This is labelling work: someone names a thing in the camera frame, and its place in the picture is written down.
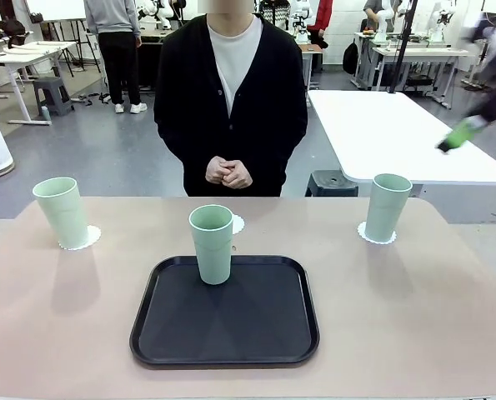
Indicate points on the white desk with curved panels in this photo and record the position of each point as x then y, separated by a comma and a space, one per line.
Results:
31, 52

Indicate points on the person's left forearm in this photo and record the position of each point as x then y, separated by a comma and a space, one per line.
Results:
281, 141

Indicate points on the whiteboard on stand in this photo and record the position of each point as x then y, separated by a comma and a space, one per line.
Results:
56, 8

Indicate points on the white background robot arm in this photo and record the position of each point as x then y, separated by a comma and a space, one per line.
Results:
156, 10
301, 16
383, 21
441, 21

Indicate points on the grey plastic stool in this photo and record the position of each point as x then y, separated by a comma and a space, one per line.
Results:
51, 91

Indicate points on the black vertical pole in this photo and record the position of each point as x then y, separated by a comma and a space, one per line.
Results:
404, 46

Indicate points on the person's right hand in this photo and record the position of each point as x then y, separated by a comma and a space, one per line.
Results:
216, 171

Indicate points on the person's right forearm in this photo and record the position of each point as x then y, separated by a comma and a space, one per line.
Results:
176, 141

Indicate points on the large white table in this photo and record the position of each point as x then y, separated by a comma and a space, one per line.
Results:
389, 133

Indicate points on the black plastic stool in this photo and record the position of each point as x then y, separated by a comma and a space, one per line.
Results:
331, 183

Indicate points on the white scalloped paper coaster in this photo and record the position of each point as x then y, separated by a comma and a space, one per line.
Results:
366, 233
94, 235
238, 225

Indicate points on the person in grey top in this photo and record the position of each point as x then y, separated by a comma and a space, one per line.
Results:
374, 8

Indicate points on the person in patterned sweater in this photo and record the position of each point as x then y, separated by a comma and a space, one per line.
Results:
274, 10

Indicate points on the small green bottle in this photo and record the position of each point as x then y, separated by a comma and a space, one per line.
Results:
45, 113

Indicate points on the person in grey hoodie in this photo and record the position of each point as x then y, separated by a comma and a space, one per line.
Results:
114, 41

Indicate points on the person in black cardigan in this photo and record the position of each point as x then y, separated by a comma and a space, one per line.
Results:
189, 83

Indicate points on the wooden top background table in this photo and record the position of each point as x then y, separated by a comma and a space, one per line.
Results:
313, 52

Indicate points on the pale green plastic cup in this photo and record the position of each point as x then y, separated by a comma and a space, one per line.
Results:
64, 216
385, 212
214, 258

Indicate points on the person's left hand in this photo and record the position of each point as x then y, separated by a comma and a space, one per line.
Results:
241, 175

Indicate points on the black backpack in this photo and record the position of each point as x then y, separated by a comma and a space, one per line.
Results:
350, 58

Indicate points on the person in red top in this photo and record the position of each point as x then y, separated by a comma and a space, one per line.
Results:
324, 16

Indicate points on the black bag on desk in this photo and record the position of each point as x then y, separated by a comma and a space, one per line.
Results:
8, 29

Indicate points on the black plastic serving tray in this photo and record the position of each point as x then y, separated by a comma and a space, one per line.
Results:
231, 325

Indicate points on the white background workbench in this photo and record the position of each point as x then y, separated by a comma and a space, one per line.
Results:
418, 52

